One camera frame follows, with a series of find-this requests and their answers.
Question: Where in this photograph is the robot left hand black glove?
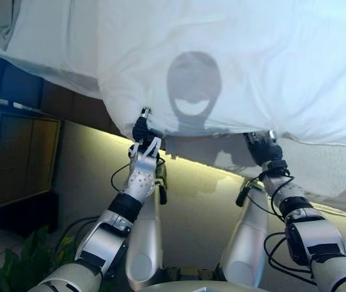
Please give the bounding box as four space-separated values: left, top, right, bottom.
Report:
132 106 162 143

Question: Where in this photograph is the silver robot right leg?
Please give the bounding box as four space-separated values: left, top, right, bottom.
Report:
220 179 272 287

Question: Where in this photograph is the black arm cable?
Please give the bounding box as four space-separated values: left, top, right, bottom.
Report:
110 163 138 193
235 170 314 276

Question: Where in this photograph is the silver robot torso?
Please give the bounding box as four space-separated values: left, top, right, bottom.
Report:
142 266 247 292

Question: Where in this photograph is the white bed sheet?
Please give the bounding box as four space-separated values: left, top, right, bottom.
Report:
0 0 107 101

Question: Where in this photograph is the wooden bedside cabinet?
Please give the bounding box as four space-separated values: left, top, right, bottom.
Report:
0 103 63 210

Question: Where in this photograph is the silver robot leg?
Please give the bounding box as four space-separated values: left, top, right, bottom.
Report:
220 179 272 287
125 158 168 286

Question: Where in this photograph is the white duvet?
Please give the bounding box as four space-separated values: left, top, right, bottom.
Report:
96 0 346 150

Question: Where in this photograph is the robot right hand black glove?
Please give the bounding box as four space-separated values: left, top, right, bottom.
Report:
242 130 283 167

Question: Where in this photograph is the green leafy plant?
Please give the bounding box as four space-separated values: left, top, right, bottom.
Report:
0 224 80 292

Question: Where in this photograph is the silver robot left leg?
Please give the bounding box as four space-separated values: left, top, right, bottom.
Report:
125 158 168 286

